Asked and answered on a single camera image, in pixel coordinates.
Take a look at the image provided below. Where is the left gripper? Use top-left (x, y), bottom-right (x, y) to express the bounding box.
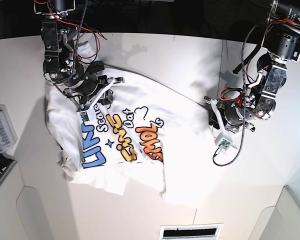
top-left (216, 99), bottom-right (256, 133)

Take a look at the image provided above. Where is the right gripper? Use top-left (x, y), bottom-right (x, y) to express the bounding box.
top-left (56, 74), bottom-right (125, 111)

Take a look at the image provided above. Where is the white printed t-shirt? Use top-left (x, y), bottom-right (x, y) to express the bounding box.
top-left (45, 66), bottom-right (222, 206)

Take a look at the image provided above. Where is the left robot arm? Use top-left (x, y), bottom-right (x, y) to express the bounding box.
top-left (209, 0), bottom-right (300, 133)

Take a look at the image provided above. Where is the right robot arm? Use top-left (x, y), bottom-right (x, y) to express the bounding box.
top-left (33, 0), bottom-right (124, 110)

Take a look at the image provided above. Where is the clear plastic parts box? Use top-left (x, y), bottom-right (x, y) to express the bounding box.
top-left (0, 104), bottom-right (18, 154)

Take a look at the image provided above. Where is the white table vent slot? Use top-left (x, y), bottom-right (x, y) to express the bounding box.
top-left (158, 223), bottom-right (224, 240)

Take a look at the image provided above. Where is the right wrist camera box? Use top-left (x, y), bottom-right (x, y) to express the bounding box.
top-left (76, 108), bottom-right (96, 124)

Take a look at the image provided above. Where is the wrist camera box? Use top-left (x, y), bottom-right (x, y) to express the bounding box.
top-left (76, 108), bottom-right (96, 124)
top-left (214, 132), bottom-right (233, 152)

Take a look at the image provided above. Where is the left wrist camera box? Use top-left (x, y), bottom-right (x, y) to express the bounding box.
top-left (214, 132), bottom-right (233, 152)

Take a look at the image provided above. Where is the braided camera cable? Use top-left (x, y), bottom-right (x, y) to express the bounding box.
top-left (212, 119), bottom-right (247, 168)

